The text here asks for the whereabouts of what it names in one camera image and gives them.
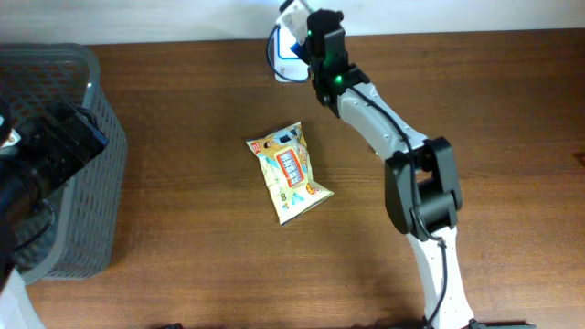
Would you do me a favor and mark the grey plastic mesh basket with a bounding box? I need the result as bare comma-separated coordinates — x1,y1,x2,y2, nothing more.
1,44,128,283

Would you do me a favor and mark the yellow snack bag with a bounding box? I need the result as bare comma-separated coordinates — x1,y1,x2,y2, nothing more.
246,122,334,226

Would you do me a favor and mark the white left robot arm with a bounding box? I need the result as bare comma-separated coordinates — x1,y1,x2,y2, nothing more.
1,101,108,328

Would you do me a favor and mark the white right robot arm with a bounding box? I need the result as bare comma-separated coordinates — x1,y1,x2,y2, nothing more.
305,10,473,328

